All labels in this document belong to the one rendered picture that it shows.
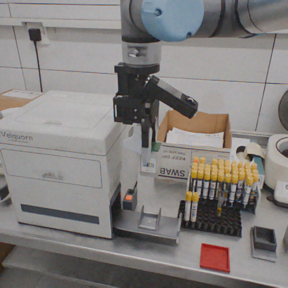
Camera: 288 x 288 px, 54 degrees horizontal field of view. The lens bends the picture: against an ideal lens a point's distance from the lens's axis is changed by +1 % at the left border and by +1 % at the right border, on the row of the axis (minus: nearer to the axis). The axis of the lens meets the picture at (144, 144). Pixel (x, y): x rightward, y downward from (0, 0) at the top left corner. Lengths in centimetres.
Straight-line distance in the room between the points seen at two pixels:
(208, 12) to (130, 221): 53
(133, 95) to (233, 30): 22
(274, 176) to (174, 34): 66
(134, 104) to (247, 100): 72
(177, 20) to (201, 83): 78
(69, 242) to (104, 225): 10
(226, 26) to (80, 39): 87
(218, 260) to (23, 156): 53
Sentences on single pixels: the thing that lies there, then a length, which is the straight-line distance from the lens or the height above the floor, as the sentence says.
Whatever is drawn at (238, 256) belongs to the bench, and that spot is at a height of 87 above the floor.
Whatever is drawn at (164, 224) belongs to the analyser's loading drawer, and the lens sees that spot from 77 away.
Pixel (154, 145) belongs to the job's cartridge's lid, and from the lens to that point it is 64.
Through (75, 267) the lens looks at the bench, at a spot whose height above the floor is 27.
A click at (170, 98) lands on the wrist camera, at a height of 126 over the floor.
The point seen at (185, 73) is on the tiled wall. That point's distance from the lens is 118.
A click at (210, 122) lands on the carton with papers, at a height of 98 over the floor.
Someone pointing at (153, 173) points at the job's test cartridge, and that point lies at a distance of 64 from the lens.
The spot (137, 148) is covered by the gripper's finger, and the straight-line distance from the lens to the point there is 60.
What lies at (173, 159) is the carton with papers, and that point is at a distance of 93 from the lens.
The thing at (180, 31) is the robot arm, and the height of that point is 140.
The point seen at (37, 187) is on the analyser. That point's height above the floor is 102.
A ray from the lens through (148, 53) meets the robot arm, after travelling 53.
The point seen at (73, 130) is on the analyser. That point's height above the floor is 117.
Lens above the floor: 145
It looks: 28 degrees down
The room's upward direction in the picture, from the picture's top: straight up
